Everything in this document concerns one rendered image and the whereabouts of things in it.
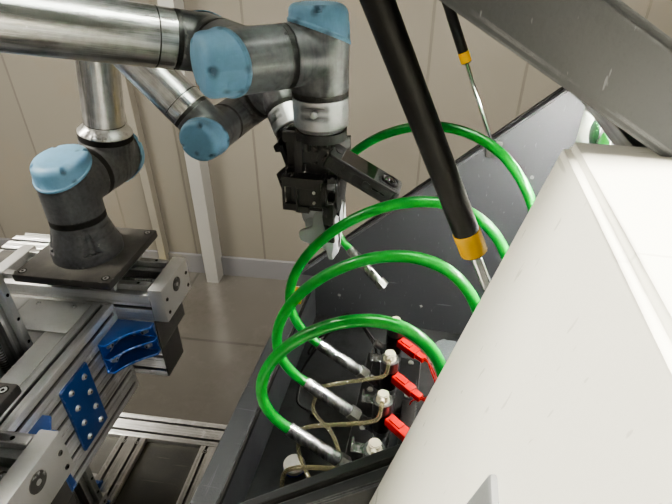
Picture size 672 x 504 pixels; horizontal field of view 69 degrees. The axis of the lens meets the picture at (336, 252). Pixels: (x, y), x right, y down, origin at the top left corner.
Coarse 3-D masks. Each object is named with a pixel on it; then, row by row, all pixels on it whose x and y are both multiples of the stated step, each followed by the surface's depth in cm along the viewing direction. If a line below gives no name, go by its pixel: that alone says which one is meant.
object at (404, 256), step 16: (368, 256) 55; (384, 256) 55; (400, 256) 54; (416, 256) 54; (432, 256) 54; (320, 272) 58; (336, 272) 57; (448, 272) 54; (304, 288) 59; (464, 288) 54; (288, 304) 61; (272, 336) 65; (288, 368) 68; (304, 384) 69; (320, 384) 70; (336, 400) 70; (352, 416) 70
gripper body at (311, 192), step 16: (288, 128) 69; (288, 144) 69; (304, 144) 67; (320, 144) 65; (288, 160) 71; (304, 160) 69; (320, 160) 68; (288, 176) 68; (304, 176) 68; (320, 176) 68; (336, 176) 68; (288, 192) 71; (304, 192) 70; (320, 192) 69; (336, 192) 68; (288, 208) 71; (304, 208) 70; (320, 208) 71; (336, 208) 70
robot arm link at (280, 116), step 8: (280, 104) 90; (288, 104) 89; (272, 112) 90; (280, 112) 89; (288, 112) 89; (272, 120) 91; (280, 120) 89; (288, 120) 89; (272, 128) 92; (280, 128) 90
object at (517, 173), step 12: (384, 132) 74; (396, 132) 73; (408, 132) 72; (456, 132) 67; (468, 132) 66; (360, 144) 77; (372, 144) 76; (480, 144) 66; (492, 144) 65; (504, 156) 65; (516, 168) 65; (516, 180) 66; (528, 192) 65; (528, 204) 66
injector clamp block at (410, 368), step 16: (368, 352) 92; (368, 368) 89; (400, 368) 89; (416, 368) 89; (368, 384) 86; (416, 384) 86; (400, 400) 83; (368, 416) 80; (400, 416) 80; (352, 432) 77; (368, 432) 77
